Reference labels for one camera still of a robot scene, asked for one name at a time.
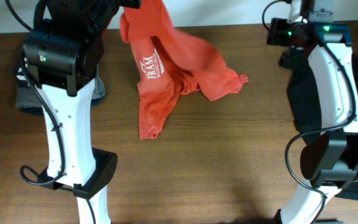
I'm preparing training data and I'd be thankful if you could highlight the red soccer t-shirt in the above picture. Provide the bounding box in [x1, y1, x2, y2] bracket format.
[120, 0, 249, 139]

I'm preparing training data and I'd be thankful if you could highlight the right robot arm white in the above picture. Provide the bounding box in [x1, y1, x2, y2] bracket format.
[265, 0, 358, 224]

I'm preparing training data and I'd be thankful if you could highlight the black t-shirt unfolded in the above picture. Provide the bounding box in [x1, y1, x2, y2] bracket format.
[278, 48, 358, 201]

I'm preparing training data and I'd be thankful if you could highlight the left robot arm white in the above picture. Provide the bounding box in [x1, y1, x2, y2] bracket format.
[19, 0, 141, 224]

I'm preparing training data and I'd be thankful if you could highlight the folded grey t-shirt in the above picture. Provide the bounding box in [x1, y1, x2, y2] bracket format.
[16, 66, 106, 108]

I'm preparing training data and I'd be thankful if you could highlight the folded navy t-shirt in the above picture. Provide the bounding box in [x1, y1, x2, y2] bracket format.
[21, 96, 104, 116]

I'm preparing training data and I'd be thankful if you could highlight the folded black Nike t-shirt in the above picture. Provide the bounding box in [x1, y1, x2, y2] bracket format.
[14, 60, 32, 91]

